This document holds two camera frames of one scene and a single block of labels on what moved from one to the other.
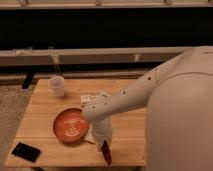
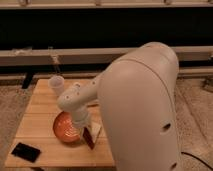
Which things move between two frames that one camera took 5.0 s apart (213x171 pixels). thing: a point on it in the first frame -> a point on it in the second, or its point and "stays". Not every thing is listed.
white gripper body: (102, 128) -> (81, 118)
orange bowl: (70, 125) stays
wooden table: (37, 145) stays
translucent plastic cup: (57, 85) stays
